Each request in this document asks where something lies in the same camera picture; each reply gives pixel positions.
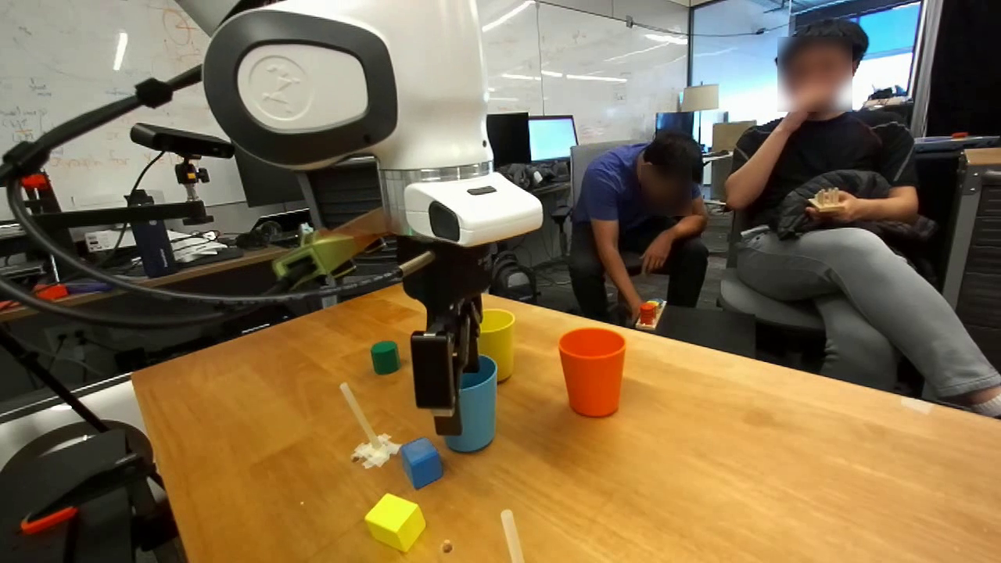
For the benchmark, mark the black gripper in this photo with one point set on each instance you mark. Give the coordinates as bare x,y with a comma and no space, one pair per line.
445,282

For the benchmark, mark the blue plastic cup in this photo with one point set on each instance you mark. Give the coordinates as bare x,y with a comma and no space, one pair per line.
481,411

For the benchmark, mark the orange plastic cup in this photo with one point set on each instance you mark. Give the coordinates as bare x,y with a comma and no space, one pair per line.
594,378

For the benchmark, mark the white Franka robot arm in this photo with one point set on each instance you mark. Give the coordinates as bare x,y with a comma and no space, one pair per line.
438,84

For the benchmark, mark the yellow plastic cup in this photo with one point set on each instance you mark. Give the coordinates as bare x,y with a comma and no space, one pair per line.
498,338

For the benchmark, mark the green cylinder block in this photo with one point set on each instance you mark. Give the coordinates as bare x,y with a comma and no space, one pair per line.
386,357

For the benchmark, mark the blue cube block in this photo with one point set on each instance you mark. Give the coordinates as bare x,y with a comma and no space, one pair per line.
423,465

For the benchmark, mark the yellow cube block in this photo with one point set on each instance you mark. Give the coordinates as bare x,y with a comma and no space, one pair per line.
395,519

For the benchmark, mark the dark computer monitor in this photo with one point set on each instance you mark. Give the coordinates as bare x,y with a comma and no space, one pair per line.
507,139

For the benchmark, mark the person in blue shirt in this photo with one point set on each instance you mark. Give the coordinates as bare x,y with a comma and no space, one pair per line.
613,193

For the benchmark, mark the lit computer monitor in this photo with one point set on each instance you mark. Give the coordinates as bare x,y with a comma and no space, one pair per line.
551,139

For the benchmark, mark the wooden office desk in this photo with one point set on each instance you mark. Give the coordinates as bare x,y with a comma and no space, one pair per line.
222,264

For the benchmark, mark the wide black monitor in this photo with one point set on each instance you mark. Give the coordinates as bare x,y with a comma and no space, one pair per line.
271,183

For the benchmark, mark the white paper pile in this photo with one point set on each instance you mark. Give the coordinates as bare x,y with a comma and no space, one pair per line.
196,248

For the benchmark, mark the small blue-lit monitor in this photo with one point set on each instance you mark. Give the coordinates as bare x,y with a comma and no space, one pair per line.
677,123

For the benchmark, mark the white lamp shade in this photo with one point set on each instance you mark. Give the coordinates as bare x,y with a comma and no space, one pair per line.
702,97

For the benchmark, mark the person in black shirt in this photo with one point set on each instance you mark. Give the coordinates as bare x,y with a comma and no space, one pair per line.
833,278

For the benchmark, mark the wooden toy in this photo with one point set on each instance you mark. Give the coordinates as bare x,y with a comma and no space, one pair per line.
829,203

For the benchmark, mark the black tripod leg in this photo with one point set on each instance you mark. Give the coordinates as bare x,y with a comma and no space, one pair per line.
49,379

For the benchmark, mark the black jacket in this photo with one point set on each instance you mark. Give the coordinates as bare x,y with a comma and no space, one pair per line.
864,193

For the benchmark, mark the grey cabinet with wooden top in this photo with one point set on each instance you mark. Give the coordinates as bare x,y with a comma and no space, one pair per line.
973,222

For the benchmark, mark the wrist camera on green mount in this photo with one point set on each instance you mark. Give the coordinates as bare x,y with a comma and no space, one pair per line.
332,254

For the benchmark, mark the black camera on stand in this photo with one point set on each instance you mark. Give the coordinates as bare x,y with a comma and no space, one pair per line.
175,139

